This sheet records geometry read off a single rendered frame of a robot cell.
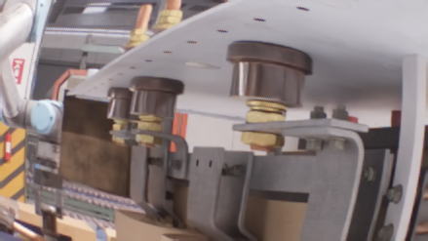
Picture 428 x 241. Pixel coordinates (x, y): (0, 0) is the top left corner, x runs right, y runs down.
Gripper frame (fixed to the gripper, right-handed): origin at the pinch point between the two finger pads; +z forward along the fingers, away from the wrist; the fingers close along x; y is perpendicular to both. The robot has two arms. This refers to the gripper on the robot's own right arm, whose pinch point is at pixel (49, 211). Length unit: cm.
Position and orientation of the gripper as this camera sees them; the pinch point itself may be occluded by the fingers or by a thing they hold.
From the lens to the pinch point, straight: 203.9
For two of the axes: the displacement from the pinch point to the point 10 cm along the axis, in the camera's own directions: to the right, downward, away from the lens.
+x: 4.6, 1.2, 8.8
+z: -1.2, 9.9, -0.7
